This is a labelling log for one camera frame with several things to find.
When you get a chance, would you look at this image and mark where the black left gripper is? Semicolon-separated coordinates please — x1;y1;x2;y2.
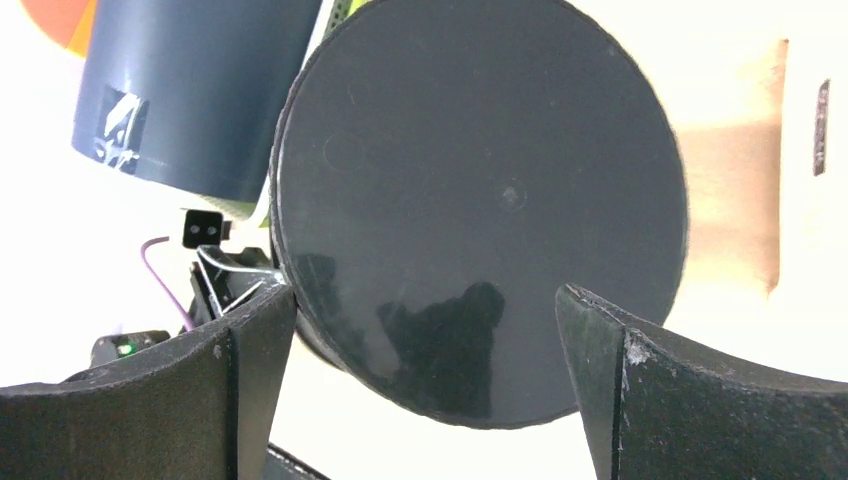
1;245;296;479

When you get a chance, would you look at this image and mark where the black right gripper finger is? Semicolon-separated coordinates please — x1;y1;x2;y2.
555;284;847;479

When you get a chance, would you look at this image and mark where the dark blue bin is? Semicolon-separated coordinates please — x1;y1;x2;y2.
71;0;320;202

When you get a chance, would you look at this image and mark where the large black plastic bin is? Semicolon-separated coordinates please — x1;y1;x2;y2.
272;1;689;429

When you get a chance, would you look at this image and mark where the cream perforated plastic basket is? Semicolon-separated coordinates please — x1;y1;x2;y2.
580;1;847;381

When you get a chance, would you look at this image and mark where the green and white tray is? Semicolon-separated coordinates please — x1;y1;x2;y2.
247;0;367;228

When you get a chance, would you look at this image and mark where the white drum with coloured drawers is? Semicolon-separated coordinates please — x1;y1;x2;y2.
20;0;98;58

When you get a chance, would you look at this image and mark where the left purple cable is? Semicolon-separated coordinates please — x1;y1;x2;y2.
139;236;197;333

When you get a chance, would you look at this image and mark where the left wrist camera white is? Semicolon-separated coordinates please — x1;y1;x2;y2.
181;209;231;249

